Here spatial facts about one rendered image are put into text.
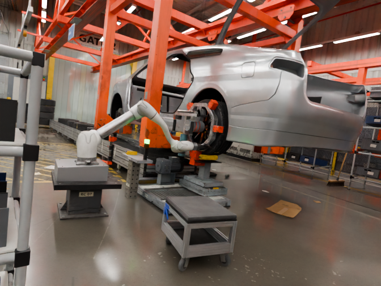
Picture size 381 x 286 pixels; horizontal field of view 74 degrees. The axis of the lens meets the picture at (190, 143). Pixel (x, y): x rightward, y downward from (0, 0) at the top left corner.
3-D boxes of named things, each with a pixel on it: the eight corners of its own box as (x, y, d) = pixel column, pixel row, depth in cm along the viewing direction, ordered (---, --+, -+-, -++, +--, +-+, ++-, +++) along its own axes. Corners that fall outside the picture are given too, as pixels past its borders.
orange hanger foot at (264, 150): (278, 154, 471) (281, 135, 469) (261, 153, 440) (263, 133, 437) (271, 152, 485) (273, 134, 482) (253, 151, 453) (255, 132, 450)
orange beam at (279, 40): (292, 42, 476) (293, 35, 475) (289, 40, 470) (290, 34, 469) (225, 55, 617) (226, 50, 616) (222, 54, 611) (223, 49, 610)
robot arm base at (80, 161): (76, 166, 204) (76, 159, 203) (74, 161, 223) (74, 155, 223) (100, 165, 212) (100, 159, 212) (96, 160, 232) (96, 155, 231)
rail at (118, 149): (149, 173, 327) (151, 156, 325) (142, 173, 321) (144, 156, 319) (93, 146, 523) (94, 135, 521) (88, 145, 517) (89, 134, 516)
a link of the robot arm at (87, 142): (76, 158, 208) (77, 131, 206) (76, 154, 225) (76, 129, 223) (97, 158, 215) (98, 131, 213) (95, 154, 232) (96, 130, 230)
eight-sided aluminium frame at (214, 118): (214, 153, 279) (220, 104, 275) (209, 153, 275) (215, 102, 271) (185, 146, 323) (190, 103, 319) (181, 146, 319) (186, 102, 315)
